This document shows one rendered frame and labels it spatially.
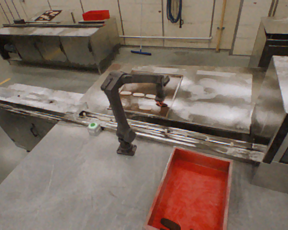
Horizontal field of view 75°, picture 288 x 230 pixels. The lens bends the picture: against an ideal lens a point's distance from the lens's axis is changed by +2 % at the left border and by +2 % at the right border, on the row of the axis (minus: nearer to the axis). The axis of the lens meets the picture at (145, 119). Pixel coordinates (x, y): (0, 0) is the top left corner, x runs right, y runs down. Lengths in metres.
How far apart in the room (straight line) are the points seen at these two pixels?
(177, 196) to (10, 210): 0.90
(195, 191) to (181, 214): 0.14
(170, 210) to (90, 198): 0.43
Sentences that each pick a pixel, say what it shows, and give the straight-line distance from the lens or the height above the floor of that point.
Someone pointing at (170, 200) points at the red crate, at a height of 0.82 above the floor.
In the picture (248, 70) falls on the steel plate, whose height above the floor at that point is 0.82.
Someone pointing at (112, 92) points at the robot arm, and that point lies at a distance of 0.92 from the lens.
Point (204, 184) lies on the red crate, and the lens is 1.11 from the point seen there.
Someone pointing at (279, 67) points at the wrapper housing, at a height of 1.30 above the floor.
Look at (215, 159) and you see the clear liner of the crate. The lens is 1.10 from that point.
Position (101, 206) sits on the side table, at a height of 0.82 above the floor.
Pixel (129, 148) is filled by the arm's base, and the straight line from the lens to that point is 1.21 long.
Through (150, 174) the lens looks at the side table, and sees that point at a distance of 1.13.
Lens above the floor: 1.77
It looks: 40 degrees down
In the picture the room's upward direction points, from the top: 7 degrees counter-clockwise
